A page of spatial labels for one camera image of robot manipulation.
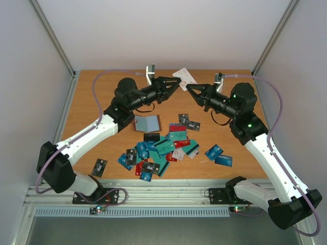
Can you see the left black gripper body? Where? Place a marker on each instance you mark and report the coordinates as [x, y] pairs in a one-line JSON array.
[[159, 93]]

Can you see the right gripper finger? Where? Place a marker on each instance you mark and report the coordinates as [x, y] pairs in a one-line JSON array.
[[199, 87], [198, 94]]

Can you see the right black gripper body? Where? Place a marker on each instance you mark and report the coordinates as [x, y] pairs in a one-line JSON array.
[[208, 96]]

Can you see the white red-print card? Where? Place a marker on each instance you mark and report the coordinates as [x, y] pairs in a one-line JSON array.
[[186, 78]]

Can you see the brown leather card holder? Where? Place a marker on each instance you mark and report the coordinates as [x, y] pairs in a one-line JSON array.
[[147, 124]]

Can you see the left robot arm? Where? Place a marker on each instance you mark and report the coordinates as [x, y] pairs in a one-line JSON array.
[[55, 162]]

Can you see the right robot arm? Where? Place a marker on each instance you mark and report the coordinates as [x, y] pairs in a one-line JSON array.
[[291, 201]]

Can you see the black card top upper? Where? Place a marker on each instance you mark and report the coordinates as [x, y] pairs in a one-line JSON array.
[[183, 119]]

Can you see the black VIP card top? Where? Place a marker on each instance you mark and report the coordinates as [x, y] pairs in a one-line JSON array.
[[191, 125]]

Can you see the black vip card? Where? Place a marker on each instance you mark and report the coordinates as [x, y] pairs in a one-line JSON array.
[[191, 125], [131, 156], [99, 167], [151, 168]]

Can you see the dark red card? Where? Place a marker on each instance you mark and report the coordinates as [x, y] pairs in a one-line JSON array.
[[176, 128]]

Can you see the teal card pile bottom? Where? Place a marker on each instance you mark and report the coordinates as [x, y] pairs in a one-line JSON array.
[[164, 150]]

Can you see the red gold VIP card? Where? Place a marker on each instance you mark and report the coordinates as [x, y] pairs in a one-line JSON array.
[[182, 143]]

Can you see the blue card right upper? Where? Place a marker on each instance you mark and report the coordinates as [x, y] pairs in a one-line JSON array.
[[213, 152]]

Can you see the black plain card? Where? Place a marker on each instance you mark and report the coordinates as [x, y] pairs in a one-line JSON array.
[[154, 137]]

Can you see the blue card far right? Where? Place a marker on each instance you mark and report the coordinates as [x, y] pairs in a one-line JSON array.
[[224, 160]]

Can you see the blue card pile centre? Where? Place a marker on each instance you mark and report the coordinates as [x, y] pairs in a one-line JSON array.
[[142, 150]]

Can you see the black VIP card bottom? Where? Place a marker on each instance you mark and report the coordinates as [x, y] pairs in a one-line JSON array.
[[151, 168]]

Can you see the blue card left edge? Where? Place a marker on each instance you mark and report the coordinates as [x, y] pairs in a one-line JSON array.
[[122, 160]]

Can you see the black VIP card far left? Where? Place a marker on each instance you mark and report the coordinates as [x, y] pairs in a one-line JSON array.
[[99, 167]]

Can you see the right controller board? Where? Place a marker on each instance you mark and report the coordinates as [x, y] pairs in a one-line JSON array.
[[237, 209]]

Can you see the controller board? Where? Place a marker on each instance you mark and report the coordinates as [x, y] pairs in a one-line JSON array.
[[97, 210], [237, 209]]

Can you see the left controller board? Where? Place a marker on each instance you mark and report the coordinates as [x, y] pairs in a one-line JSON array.
[[97, 210]]

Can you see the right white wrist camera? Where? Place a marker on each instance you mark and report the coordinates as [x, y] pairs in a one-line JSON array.
[[218, 82]]

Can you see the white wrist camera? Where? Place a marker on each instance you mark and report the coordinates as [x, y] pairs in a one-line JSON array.
[[150, 73], [218, 82]]

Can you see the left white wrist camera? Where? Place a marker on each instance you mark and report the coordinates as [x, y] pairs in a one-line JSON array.
[[150, 73]]

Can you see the aluminium frame rails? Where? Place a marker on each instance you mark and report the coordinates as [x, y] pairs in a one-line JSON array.
[[157, 193]]

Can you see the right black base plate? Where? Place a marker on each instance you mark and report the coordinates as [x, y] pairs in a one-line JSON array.
[[220, 196]]

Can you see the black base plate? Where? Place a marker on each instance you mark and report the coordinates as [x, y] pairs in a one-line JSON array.
[[103, 196], [220, 196]]

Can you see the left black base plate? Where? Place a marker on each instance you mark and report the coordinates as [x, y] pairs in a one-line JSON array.
[[103, 196]]

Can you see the grey slotted cable duct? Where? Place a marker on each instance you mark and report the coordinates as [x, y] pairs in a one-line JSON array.
[[132, 212]]

